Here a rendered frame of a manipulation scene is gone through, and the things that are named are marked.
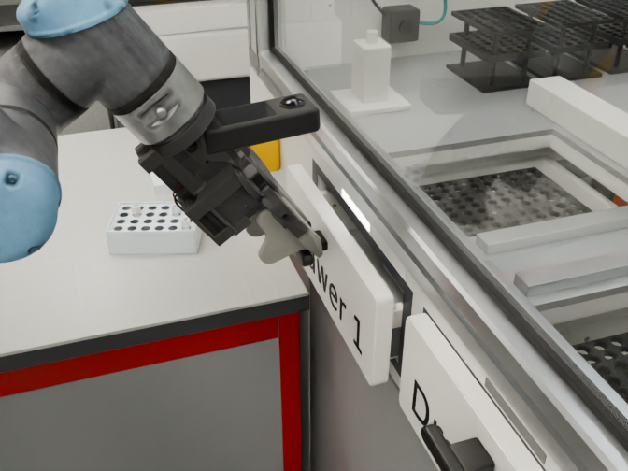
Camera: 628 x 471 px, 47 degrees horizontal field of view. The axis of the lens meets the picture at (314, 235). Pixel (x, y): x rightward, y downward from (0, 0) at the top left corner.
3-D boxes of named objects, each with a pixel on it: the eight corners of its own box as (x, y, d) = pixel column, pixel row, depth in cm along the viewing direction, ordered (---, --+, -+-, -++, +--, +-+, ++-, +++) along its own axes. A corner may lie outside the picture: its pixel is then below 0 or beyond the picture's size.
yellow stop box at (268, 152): (247, 177, 104) (245, 130, 101) (235, 155, 110) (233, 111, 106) (280, 171, 106) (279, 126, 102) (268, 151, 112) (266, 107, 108)
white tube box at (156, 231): (109, 254, 101) (105, 231, 99) (121, 223, 108) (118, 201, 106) (197, 253, 102) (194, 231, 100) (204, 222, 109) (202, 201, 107)
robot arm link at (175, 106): (169, 44, 66) (184, 73, 59) (201, 80, 68) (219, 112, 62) (107, 96, 66) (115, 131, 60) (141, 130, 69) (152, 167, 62)
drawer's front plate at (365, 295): (371, 389, 71) (377, 300, 65) (287, 239, 94) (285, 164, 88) (388, 385, 71) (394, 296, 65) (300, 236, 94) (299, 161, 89)
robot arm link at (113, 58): (6, 7, 60) (82, -60, 59) (100, 100, 66) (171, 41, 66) (0, 35, 54) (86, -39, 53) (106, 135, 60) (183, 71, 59)
